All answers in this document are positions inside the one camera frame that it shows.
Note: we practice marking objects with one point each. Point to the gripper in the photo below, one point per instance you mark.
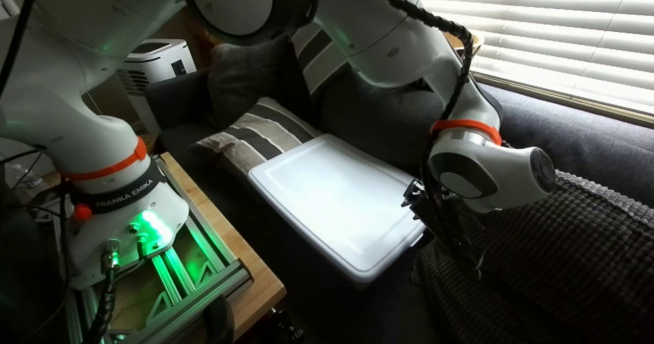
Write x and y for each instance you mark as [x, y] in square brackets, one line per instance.
[460, 236]

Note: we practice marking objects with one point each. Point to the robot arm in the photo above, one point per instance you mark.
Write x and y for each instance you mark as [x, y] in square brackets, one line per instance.
[82, 129]

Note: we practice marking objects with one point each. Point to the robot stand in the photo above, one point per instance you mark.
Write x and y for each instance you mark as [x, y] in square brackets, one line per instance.
[240, 262]

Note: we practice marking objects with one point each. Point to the dark grey sofa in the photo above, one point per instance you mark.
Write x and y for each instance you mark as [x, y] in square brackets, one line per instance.
[378, 114]

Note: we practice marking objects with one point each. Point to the striped grey cushion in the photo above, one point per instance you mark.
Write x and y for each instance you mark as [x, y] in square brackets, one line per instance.
[255, 134]
[317, 52]

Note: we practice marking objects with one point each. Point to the dark knitted blanket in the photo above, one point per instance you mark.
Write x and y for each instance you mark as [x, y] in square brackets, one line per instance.
[562, 272]

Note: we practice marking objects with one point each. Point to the window with white blinds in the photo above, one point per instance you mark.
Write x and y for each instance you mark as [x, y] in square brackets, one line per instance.
[552, 27]

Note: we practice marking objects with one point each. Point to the white air purifier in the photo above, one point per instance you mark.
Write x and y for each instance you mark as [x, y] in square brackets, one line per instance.
[153, 63]

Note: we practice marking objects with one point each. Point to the clear plastic bottle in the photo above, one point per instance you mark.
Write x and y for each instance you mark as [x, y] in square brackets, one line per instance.
[28, 176]

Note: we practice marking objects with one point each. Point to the dark grey cushion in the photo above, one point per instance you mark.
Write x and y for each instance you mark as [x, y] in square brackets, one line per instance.
[245, 78]

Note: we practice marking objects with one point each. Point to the white plastic tray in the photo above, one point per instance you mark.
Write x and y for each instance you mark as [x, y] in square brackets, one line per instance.
[332, 201]

